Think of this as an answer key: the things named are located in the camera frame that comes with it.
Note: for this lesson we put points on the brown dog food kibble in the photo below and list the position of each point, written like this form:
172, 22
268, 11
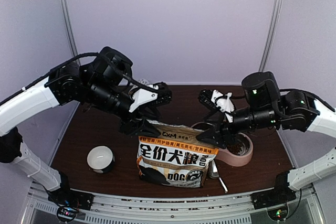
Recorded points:
235, 148

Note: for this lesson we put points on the white ceramic bowl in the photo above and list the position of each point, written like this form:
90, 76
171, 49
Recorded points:
101, 159

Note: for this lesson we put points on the aluminium frame post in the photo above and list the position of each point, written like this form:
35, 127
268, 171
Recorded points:
276, 10
68, 27

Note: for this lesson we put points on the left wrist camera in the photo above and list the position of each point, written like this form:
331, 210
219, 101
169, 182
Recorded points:
141, 96

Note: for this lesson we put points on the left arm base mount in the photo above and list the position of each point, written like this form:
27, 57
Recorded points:
69, 201

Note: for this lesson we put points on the dog food bag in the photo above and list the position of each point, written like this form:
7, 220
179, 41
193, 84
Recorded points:
175, 157

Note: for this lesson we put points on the large steel feeder bowl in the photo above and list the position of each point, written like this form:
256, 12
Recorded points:
201, 126

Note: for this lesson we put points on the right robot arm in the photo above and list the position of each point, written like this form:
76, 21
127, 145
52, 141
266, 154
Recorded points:
268, 107

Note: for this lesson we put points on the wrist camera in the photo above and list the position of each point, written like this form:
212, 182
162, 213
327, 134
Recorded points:
216, 101
141, 96

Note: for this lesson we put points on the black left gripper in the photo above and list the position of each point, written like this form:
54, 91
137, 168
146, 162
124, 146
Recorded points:
133, 127

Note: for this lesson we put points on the small steel feeder bowl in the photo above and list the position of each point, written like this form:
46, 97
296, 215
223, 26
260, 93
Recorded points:
245, 140

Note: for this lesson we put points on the right aluminium frame post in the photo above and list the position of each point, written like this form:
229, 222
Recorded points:
276, 10

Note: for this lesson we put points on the left aluminium frame post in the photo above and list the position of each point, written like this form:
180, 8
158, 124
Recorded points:
68, 27

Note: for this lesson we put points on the metal food scoop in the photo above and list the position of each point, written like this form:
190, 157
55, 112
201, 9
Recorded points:
213, 173

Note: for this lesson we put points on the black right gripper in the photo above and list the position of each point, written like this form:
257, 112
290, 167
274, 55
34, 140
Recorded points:
223, 129

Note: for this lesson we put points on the aluminium front rail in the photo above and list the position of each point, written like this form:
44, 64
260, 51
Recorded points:
229, 208

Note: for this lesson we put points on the pink double pet feeder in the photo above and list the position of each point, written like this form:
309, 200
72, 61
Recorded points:
236, 155

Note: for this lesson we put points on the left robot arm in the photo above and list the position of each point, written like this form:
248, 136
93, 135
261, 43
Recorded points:
106, 84

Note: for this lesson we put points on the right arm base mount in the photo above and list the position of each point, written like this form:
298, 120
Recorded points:
275, 200

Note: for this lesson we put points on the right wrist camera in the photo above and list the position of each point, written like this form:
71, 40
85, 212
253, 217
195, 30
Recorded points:
216, 101

